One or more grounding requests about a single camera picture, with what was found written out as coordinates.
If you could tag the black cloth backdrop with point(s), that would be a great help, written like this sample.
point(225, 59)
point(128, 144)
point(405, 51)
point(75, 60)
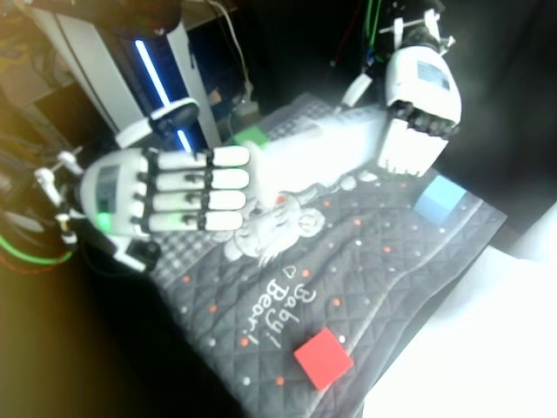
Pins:
point(509, 109)

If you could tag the blue block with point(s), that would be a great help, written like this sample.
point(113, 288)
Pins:
point(437, 200)

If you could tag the green block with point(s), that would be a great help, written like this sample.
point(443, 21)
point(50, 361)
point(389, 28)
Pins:
point(251, 136)

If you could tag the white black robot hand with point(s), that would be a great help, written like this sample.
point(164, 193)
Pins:
point(126, 191)
point(418, 109)

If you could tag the dark brown rounded object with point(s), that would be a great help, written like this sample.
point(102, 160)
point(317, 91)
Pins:
point(109, 17)

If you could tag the white tower with blue light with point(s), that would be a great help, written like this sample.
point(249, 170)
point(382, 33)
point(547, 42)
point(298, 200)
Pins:
point(95, 78)

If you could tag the grey quilt with bear print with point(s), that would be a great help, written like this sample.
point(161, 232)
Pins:
point(391, 283)

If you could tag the white bracket black wrist camera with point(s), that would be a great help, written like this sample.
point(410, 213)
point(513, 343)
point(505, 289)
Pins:
point(135, 254)

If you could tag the red block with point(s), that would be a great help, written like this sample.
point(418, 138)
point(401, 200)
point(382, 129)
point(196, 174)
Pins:
point(324, 359)

